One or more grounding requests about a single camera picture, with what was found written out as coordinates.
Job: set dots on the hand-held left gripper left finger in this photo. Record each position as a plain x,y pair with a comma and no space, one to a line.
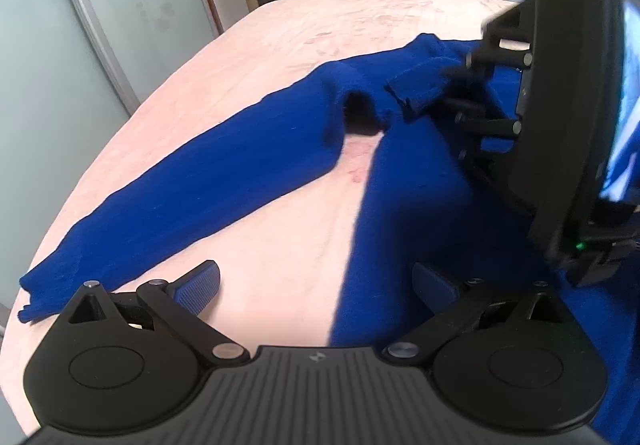
199,286

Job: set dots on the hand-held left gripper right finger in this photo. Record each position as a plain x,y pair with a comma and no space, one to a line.
431,286

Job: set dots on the pink floral bed sheet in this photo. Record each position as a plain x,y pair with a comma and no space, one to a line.
280,255

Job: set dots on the blue knit sweater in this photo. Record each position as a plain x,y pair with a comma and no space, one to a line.
260,165

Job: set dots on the frosted glass sliding door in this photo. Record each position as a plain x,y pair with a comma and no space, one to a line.
65,50

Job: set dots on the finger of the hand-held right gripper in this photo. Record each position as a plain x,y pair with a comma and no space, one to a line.
487,125
500,59

